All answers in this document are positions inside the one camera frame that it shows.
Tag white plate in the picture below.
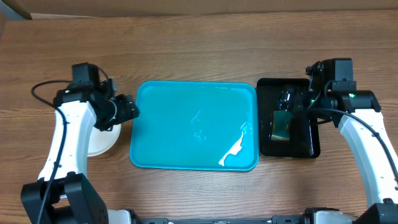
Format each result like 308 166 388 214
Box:
88 124 121 157

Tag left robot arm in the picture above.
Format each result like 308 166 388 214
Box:
21 63 140 223

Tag black plastic tray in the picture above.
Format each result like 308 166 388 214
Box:
256 78 320 159

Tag teal plastic tray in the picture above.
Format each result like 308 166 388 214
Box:
129 80 259 172

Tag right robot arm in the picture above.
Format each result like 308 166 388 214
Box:
271 58 397 223

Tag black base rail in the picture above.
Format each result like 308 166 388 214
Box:
124 207 358 224

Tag green yellow sponge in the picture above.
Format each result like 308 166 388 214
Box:
271 111 293 141

